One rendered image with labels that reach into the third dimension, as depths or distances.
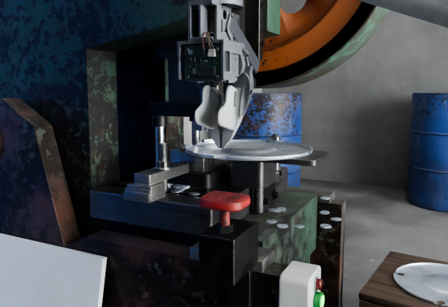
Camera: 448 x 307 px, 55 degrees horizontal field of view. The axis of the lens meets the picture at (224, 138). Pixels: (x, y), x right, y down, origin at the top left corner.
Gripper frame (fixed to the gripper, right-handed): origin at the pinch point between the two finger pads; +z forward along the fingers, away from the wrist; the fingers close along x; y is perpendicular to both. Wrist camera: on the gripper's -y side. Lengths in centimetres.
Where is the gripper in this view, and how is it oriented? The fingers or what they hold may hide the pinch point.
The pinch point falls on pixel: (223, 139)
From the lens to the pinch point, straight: 64.5
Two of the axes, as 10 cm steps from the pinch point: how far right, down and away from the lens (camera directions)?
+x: 8.9, 0.6, -4.5
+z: 0.0, 9.9, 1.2
